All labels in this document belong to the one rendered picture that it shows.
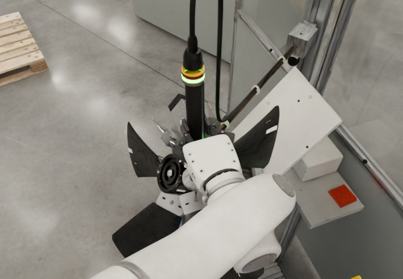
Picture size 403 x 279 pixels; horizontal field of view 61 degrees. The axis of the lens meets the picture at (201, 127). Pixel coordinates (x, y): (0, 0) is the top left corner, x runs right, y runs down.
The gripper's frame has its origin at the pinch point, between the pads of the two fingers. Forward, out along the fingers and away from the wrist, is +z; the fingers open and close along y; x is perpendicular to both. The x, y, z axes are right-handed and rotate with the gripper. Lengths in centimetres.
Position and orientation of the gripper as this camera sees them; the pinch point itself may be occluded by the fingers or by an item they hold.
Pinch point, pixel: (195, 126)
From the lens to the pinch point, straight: 75.0
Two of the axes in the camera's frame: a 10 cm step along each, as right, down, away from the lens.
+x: 0.0, -6.7, -7.4
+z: -3.4, -7.0, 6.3
